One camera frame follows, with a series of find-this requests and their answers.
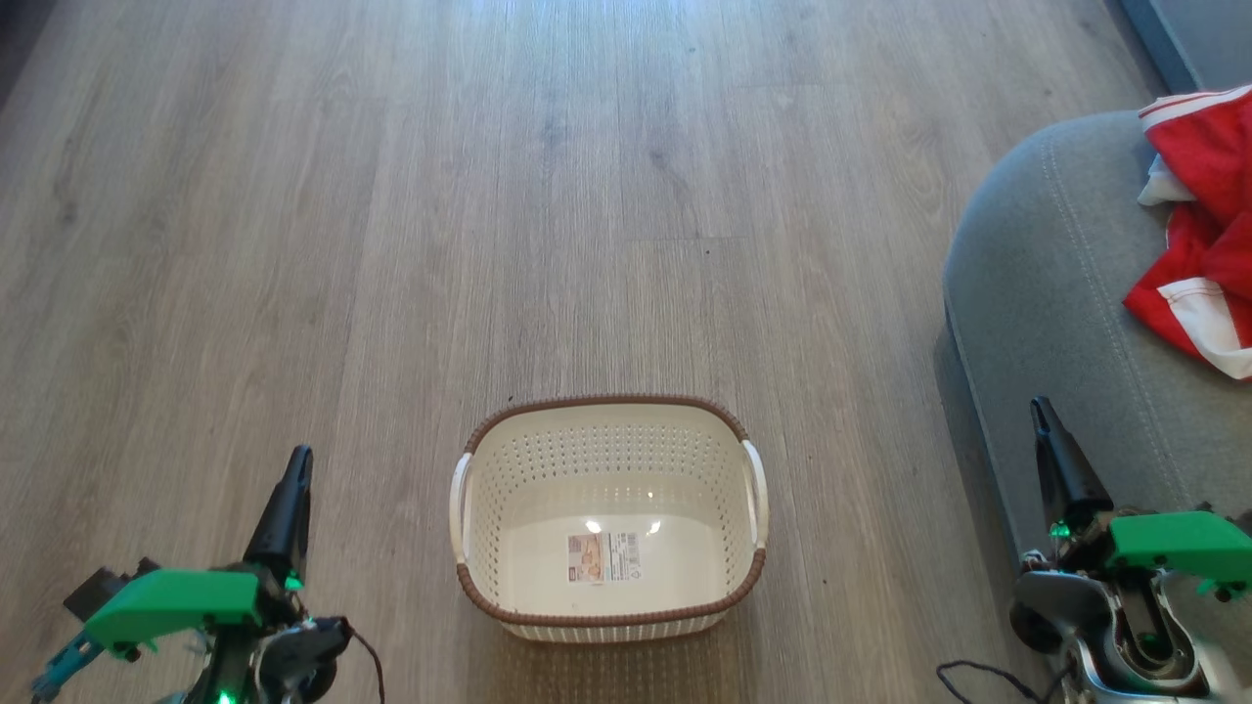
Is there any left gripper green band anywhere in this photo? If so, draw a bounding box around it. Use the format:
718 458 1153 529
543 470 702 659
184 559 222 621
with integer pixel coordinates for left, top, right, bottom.
85 446 314 648

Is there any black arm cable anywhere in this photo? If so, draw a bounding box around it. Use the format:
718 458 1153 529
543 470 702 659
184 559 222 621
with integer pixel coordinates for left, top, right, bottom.
936 660 1072 704
29 626 387 704

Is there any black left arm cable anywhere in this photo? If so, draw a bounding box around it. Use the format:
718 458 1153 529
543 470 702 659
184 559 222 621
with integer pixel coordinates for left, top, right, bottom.
29 626 387 704

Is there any red garment with white stripes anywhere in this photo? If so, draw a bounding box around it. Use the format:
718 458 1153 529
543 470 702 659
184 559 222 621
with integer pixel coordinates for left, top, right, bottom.
1123 83 1252 380

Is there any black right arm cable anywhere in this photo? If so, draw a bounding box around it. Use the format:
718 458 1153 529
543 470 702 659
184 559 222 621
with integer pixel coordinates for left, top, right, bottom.
936 660 1072 704

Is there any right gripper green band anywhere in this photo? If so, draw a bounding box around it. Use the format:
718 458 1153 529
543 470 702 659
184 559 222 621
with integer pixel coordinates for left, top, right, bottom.
1030 396 1252 597

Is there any cream laundry basket brown rim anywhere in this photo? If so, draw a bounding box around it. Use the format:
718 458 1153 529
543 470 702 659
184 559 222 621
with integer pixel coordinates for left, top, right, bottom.
450 394 770 643

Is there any grey fabric sofa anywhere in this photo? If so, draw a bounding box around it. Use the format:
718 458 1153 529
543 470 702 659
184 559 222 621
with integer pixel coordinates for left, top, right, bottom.
942 110 1252 588

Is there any printed label sticker in basket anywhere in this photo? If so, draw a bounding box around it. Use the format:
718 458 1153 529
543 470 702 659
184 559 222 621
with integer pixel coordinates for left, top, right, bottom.
567 532 643 586

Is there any dark grey-blue skirting board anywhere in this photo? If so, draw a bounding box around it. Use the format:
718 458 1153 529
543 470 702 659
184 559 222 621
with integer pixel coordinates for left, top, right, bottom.
1110 0 1252 95

